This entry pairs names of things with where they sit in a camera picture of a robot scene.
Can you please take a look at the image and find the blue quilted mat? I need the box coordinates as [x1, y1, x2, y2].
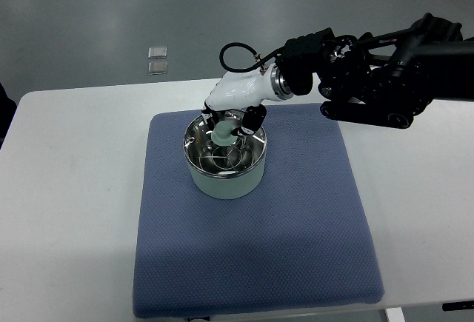
[133, 104, 384, 318]

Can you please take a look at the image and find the upper metal floor plate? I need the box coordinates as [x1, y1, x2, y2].
[147, 46, 167, 59]

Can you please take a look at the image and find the metal floor plate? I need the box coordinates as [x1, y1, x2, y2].
[147, 46, 167, 59]
[147, 61, 168, 76]

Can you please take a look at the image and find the lower metal floor plate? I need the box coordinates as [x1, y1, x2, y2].
[147, 61, 168, 76]

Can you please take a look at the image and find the green steel pot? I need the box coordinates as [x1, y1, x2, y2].
[182, 109, 267, 200]

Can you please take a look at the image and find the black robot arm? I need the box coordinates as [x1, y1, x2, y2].
[275, 13, 473, 129]

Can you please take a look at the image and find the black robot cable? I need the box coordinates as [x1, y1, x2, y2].
[218, 42, 286, 74]

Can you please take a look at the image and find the dark object at left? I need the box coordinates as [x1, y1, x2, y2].
[0, 84, 17, 144]

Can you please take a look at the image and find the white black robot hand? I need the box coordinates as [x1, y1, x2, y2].
[201, 64, 293, 137]

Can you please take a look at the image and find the wire steamer rack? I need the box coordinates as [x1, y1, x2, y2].
[198, 143, 253, 172]

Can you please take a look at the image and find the glass lid green knob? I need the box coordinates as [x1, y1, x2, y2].
[183, 110, 267, 178]

